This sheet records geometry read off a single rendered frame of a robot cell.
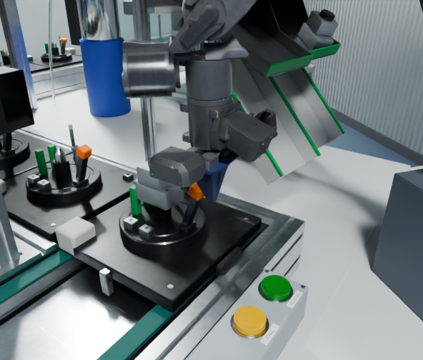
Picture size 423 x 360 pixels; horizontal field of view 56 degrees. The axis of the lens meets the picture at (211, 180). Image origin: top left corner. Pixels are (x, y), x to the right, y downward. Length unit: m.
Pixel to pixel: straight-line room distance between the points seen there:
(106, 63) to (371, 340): 1.19
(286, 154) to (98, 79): 0.88
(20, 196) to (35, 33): 3.68
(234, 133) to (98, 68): 1.07
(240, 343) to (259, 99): 0.52
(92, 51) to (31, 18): 2.95
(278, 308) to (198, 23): 0.36
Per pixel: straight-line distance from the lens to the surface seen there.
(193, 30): 0.45
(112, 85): 1.52
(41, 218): 0.75
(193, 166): 0.46
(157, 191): 0.60
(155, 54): 0.49
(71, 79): 1.96
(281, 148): 0.83
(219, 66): 0.48
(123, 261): 0.61
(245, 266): 0.61
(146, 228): 0.61
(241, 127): 0.48
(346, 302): 0.73
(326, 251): 0.82
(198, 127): 0.50
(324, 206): 0.97
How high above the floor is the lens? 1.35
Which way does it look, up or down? 28 degrees down
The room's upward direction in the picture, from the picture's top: straight up
